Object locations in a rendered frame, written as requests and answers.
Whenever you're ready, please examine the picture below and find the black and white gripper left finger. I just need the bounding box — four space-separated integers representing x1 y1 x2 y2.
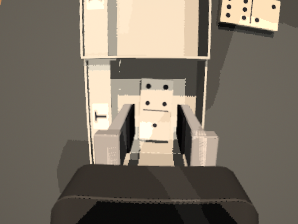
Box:
93 104 135 165

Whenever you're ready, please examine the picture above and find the white domino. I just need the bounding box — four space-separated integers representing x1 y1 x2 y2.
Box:
139 78 174 141
218 0 280 32

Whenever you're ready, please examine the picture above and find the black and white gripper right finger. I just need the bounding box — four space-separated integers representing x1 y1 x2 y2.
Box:
176 104 219 166

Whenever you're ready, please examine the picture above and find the white three-compartment bin rack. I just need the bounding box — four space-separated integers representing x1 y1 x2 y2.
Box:
80 0 211 166

